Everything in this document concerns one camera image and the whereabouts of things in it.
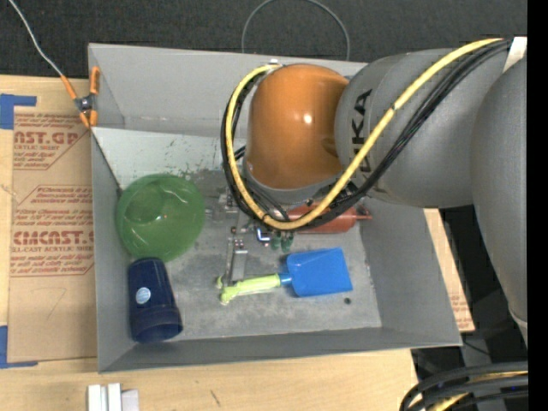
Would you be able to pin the red-brown flat block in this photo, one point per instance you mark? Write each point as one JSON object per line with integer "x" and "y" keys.
{"x": 338, "y": 222}

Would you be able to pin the dark blue plastic cup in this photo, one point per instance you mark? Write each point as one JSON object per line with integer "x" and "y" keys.
{"x": 152, "y": 302}

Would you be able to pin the brown cardboard board red print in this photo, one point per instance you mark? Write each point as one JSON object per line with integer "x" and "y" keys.
{"x": 51, "y": 315}

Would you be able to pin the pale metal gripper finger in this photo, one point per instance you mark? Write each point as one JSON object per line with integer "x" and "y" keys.
{"x": 230, "y": 263}
{"x": 241, "y": 263}

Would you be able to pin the grey metal bin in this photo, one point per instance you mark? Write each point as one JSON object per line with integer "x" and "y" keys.
{"x": 274, "y": 315}

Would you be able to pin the green translucent plastic bowl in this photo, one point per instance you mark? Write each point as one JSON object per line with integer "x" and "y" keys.
{"x": 160, "y": 218}

